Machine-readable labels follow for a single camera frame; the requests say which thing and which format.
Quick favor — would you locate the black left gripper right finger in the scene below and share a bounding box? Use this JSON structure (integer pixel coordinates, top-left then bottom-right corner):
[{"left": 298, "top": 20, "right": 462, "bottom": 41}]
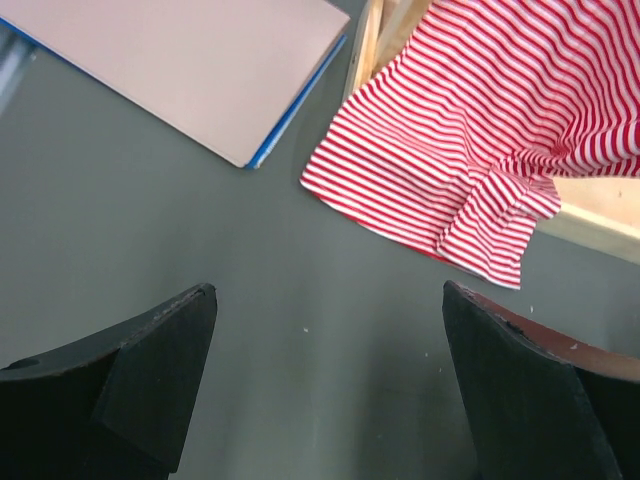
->
[{"left": 442, "top": 281, "right": 639, "bottom": 479}]

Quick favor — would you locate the red white striped tank top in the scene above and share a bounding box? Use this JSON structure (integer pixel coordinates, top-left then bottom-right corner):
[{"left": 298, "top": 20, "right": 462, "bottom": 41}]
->
[{"left": 301, "top": 1, "right": 639, "bottom": 289}]

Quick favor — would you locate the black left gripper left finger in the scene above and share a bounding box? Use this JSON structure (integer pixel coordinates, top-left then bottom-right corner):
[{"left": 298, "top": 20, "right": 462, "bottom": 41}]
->
[{"left": 1, "top": 283, "right": 217, "bottom": 479}]

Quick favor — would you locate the wooden clothes rack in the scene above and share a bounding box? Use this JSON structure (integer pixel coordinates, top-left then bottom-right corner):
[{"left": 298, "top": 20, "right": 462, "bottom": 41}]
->
[{"left": 343, "top": 0, "right": 639, "bottom": 264}]

